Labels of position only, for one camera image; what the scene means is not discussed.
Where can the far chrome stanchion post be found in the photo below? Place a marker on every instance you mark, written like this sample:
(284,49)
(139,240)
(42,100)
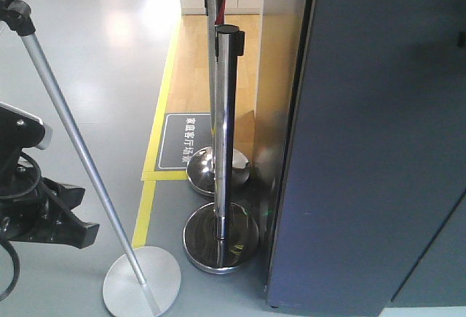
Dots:
(200,169)

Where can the chrome stanchion post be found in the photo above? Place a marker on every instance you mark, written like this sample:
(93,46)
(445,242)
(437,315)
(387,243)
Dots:
(220,237)
(200,169)

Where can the dark floor sign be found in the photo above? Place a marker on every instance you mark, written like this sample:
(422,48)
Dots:
(183,134)

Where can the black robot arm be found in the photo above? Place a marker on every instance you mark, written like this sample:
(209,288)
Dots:
(20,173)

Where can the near chrome stanchion post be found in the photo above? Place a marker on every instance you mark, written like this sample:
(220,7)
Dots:
(220,237)

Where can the white fridge door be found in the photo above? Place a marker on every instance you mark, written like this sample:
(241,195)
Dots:
(376,161)

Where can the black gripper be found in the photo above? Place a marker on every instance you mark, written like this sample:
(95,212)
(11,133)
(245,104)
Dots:
(45,216)

